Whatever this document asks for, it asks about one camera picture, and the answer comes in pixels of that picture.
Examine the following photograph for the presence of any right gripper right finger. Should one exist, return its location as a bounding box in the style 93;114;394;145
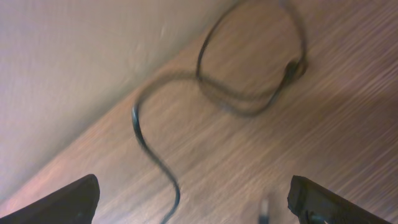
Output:
287;175;391;224

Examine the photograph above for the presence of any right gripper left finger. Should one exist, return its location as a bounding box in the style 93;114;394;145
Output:
1;174;100;224

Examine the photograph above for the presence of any thin black USB cable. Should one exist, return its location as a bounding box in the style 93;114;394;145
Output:
131;0;309;224

